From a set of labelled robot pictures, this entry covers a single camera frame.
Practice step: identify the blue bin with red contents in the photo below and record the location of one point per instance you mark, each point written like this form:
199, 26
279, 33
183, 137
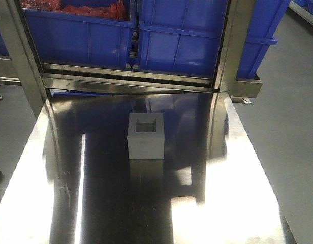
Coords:
67, 37

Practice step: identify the red crumpled bag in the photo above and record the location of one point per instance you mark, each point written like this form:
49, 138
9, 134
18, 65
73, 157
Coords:
116, 10

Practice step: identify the gray hollow square base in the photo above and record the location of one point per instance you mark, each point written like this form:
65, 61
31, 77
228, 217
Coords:
146, 136

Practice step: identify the stainless steel rack frame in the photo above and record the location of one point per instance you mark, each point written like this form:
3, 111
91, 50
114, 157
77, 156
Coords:
23, 66

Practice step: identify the blue plastic bin right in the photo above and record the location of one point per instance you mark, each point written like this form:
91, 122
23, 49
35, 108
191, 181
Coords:
184, 36

